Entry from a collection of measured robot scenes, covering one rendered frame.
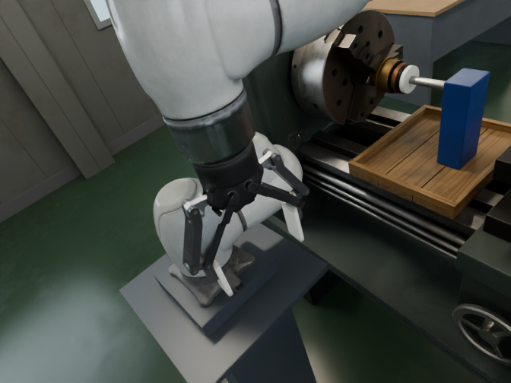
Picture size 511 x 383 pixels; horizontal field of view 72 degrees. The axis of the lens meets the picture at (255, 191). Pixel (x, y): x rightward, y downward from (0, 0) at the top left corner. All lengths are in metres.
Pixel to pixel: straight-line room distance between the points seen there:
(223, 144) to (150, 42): 0.11
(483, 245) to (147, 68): 0.67
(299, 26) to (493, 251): 0.57
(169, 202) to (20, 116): 2.79
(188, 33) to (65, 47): 3.21
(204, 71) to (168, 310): 0.79
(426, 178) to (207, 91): 0.75
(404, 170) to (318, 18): 0.69
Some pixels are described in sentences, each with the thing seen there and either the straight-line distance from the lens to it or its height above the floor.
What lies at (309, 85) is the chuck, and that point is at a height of 1.10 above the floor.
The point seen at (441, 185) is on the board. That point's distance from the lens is 0.97.
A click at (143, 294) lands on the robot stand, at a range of 1.10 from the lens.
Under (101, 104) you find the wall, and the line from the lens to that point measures 3.63.
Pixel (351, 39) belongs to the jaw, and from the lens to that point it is 0.99.
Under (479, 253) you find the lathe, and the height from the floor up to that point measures 0.93.
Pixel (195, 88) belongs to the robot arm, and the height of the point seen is 1.40.
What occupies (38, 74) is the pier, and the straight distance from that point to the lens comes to 3.29.
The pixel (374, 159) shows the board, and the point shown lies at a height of 0.89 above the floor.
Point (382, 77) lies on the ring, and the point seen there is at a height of 1.10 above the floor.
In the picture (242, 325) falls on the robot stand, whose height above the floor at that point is 0.75.
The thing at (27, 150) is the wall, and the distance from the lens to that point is 3.56.
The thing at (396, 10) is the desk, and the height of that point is 0.70.
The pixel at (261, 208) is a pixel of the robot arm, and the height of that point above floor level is 0.96.
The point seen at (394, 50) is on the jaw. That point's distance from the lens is 1.14.
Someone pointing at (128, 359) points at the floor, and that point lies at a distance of 1.99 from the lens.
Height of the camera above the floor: 1.51
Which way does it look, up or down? 38 degrees down
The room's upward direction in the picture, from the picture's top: 18 degrees counter-clockwise
